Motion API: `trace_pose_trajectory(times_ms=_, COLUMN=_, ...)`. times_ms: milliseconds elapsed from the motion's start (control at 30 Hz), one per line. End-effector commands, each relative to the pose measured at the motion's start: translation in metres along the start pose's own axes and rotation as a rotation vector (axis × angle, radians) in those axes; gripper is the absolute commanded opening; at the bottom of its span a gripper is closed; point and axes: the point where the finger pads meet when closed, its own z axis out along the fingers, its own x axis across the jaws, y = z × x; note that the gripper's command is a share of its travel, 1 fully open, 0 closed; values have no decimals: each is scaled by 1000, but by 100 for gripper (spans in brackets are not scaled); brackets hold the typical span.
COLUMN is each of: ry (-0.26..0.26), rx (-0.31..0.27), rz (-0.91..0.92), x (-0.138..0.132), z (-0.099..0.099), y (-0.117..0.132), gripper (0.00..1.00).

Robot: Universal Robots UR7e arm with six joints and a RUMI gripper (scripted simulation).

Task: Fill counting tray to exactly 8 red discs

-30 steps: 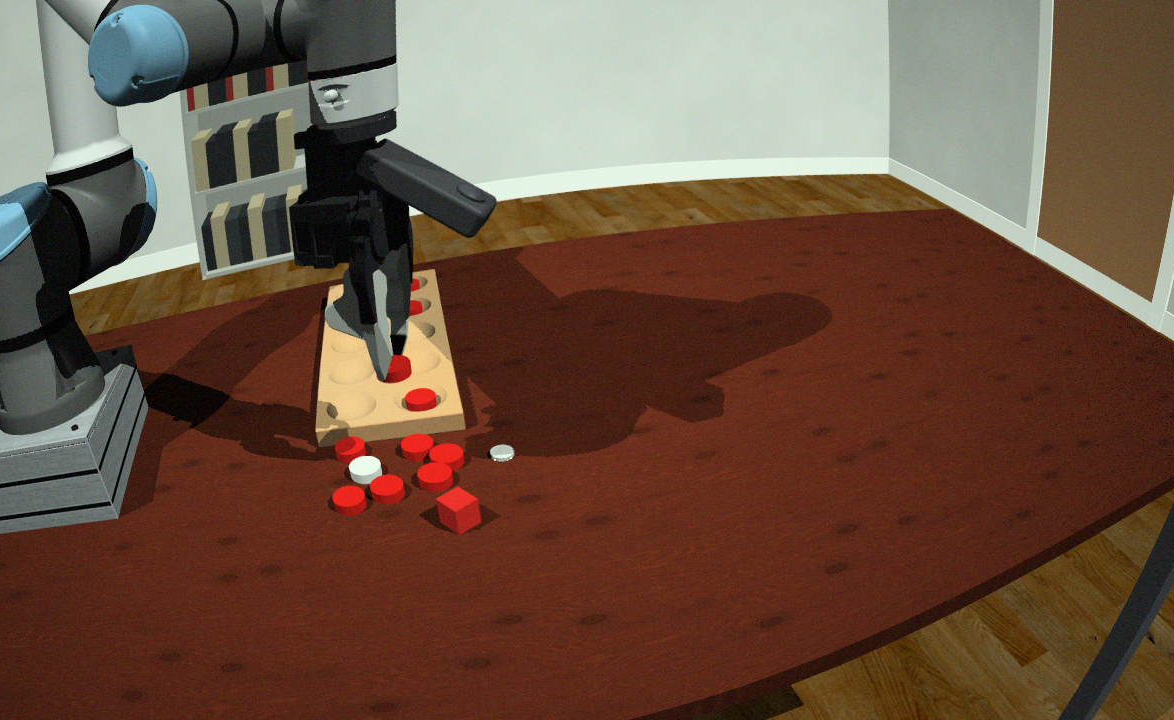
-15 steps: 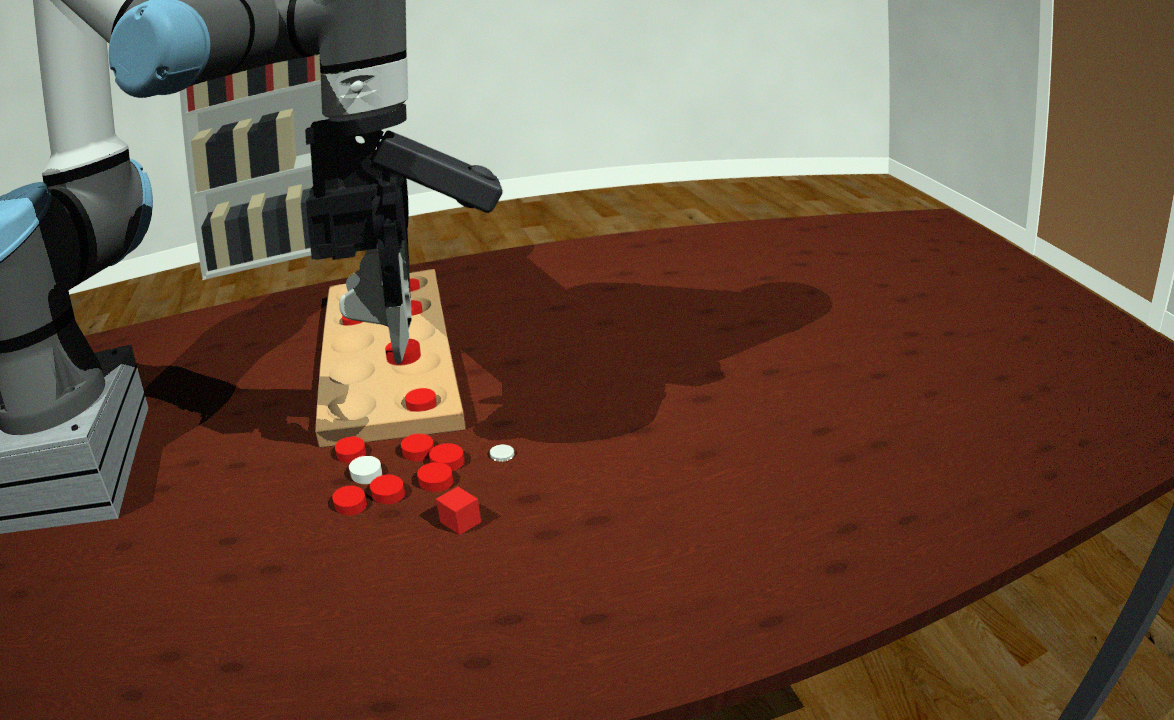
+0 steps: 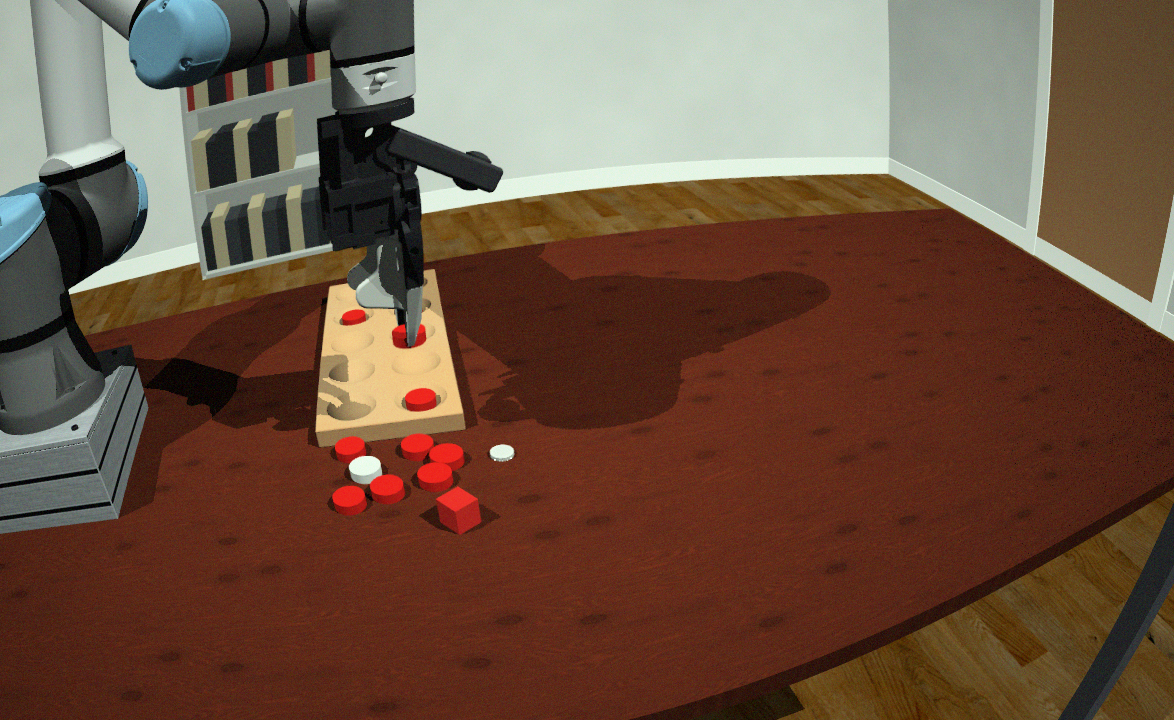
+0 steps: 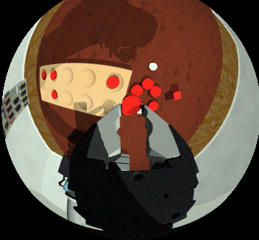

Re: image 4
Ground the tan tray with round pockets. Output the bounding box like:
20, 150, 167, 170
40, 63, 132, 117

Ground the white flat disc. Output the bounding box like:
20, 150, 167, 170
149, 63, 157, 71

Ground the red cube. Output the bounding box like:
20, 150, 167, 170
170, 88, 181, 100

